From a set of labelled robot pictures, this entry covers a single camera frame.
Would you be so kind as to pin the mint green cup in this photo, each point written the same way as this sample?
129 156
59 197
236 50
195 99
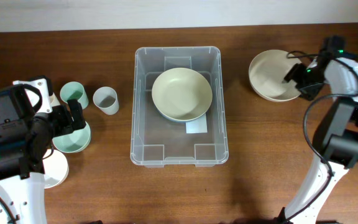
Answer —
74 91

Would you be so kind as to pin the mint green bowl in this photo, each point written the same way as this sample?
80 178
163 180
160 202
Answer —
74 142

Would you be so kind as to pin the beige bowl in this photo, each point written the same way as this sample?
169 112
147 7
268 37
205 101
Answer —
181 90
266 75

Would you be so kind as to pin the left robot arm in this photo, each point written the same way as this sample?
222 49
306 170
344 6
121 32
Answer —
28 123

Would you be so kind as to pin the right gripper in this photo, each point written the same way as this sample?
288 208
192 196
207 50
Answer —
296 73

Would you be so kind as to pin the white label in bin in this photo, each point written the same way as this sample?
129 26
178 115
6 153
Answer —
197 126

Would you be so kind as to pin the beige cup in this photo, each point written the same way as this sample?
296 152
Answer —
54 100

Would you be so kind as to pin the white bowl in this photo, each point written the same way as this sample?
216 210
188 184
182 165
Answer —
56 168

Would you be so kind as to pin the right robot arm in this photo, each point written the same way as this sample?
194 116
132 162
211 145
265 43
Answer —
332 73

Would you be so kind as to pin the grey cup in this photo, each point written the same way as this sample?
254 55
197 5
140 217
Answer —
105 98

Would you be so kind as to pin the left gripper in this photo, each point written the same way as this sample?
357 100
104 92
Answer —
63 113

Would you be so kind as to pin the clear plastic storage bin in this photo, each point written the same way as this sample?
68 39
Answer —
157 141

